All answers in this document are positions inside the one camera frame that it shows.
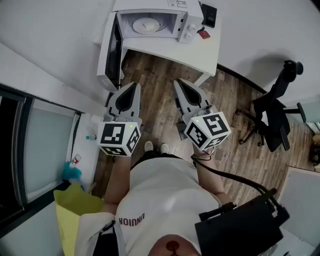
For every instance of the person's right white shoe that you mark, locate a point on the person's right white shoe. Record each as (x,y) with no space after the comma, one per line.
(165,148)

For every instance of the yellow bag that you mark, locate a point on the yellow bag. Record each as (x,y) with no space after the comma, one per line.
(72,212)

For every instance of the person's right forearm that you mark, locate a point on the person's right forearm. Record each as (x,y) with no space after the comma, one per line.
(212,180)

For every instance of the black office chair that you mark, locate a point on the black office chair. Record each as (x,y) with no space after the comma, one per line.
(275,120)

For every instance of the black electronics box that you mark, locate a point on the black electronics box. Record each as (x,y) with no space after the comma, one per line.
(240,230)

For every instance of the black flat box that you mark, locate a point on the black flat box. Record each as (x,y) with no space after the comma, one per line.
(209,15)

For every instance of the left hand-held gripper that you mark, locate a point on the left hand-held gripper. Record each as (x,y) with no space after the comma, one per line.
(111,136)

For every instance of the person's black shorts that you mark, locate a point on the person's black shorts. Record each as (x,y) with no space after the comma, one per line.
(150,155)

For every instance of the person's white shirt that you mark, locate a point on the person's white shirt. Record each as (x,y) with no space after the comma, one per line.
(162,195)

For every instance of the white round plate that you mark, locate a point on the white round plate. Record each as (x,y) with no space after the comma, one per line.
(140,28)

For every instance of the white bottle with red label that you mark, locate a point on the white bottle with red label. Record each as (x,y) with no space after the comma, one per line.
(76,159)

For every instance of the black framed glass door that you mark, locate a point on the black framed glass door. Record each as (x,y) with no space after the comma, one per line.
(45,150)

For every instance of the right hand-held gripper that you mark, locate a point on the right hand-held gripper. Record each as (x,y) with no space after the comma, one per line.
(212,125)

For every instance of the small red case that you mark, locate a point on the small red case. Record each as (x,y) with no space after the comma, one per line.
(205,35)

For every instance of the person's white shoe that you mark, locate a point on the person's white shoe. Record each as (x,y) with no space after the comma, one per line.
(165,148)
(149,146)

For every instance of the clear bottle with blue cap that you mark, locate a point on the clear bottle with blue cap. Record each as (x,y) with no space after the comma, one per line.
(91,137)

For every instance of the white microwave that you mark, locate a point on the white microwave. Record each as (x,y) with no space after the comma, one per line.
(192,17)

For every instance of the person's left white shoe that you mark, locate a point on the person's left white shoe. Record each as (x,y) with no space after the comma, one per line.
(149,146)

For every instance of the person's left forearm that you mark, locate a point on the person's left forearm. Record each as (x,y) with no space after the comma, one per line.
(118,180)

